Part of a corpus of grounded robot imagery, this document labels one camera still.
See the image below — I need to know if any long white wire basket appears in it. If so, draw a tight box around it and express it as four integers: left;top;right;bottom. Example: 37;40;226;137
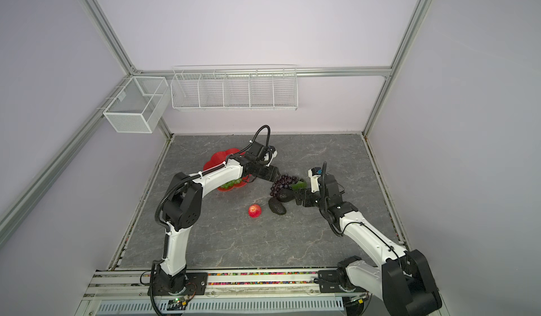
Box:
170;65;299;111

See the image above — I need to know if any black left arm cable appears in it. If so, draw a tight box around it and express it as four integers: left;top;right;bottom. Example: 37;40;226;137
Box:
225;124;272;165

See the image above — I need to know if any green fake grape bunch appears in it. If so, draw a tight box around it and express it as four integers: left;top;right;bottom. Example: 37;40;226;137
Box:
218;178;247;191

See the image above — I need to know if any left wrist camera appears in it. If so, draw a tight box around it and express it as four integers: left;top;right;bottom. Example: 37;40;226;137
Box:
263;145;277;162

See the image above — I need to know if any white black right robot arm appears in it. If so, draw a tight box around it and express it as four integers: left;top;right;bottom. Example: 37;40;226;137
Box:
295;167;442;315

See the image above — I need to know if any small white mesh basket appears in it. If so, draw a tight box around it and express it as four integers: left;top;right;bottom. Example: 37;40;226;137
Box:
104;76;171;134

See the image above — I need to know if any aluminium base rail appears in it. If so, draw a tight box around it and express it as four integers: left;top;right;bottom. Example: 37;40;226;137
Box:
83;268;325;300

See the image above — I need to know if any dark fake avocado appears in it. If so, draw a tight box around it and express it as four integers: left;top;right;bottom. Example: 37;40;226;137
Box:
269;197;287;215
276;188;295;203

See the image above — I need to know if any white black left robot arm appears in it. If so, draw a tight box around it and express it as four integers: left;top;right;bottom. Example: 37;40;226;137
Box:
149;141;279;296

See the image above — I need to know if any red fake apple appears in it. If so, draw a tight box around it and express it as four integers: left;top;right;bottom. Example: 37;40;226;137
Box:
248;204;262;218

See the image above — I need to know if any dark purple fake grape bunch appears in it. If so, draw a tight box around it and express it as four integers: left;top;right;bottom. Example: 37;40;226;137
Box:
270;174;307;198

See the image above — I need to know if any white vented cable duct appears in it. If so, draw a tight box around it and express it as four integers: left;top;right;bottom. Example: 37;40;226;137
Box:
93;296;345;315

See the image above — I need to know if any red flower-shaped fruit bowl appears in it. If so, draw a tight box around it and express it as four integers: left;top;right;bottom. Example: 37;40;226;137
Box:
203;148;249;186

